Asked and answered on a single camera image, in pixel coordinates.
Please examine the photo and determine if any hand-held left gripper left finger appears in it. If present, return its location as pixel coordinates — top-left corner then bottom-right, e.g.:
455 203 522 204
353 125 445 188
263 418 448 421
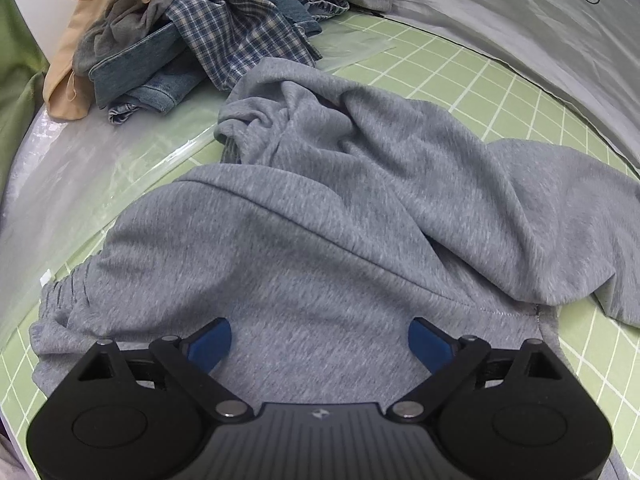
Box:
75 317 251 421

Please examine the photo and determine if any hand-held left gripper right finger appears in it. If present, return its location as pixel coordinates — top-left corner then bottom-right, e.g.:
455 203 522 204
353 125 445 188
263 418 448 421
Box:
390 316 567 421

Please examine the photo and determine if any grey sweatshirt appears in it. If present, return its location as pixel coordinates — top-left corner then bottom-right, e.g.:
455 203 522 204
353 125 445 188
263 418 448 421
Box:
28 57 640 480

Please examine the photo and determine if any pile of mixed clothes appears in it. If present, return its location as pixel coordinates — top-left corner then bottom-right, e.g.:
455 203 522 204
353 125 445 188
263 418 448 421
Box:
89 0 324 125

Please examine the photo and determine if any clear plastic sheet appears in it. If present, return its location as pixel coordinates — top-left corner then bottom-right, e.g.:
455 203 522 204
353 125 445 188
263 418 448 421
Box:
0 107 223 341

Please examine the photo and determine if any clear plastic bag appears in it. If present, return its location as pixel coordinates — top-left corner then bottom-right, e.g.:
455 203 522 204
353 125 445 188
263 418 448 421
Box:
314 36 397 72

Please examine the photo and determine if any blue plaid shirt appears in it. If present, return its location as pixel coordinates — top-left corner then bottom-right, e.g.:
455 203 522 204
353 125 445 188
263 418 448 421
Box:
165 0 351 93

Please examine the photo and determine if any plain green cloth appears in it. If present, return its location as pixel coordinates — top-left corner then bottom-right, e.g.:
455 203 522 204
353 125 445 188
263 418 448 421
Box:
0 0 52 183

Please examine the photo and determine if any grey printed quilt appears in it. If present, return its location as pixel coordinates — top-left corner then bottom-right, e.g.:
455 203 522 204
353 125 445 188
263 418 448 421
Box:
340 0 640 170

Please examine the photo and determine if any thin dark grey shirt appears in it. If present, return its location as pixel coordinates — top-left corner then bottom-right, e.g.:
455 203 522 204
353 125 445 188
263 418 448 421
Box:
72 0 187 77

